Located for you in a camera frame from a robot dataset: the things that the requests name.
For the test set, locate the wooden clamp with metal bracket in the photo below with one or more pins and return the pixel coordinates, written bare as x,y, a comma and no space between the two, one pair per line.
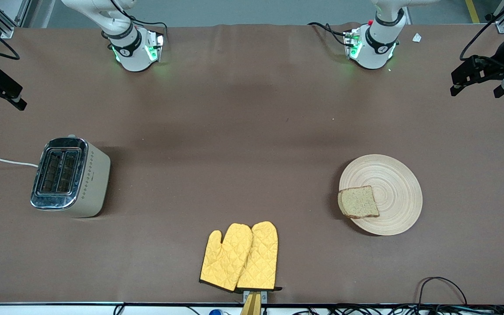
252,304

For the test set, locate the yellow quilted oven mitt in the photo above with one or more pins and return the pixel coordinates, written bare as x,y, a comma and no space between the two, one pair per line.
225,258
260,258

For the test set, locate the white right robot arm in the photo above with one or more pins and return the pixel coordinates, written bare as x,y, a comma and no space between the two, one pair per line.
129,48

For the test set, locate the round wooden plate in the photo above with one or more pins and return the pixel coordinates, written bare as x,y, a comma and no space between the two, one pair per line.
394,192

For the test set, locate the brown bread slice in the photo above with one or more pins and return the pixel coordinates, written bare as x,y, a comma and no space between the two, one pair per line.
359,202

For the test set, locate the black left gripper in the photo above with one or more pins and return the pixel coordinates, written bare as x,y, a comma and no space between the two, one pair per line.
496,64

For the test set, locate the cream and chrome toaster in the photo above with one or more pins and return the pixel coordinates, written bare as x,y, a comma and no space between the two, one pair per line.
90,183

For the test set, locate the small white paper scrap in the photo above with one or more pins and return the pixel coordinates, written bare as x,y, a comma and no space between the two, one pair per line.
417,37

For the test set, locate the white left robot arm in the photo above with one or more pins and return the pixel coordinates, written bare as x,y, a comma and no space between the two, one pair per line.
376,43

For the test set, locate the brown table cover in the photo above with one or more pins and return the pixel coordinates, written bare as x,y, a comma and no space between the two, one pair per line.
252,96

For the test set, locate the small blue object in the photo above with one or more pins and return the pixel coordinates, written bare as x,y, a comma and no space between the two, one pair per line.
215,312

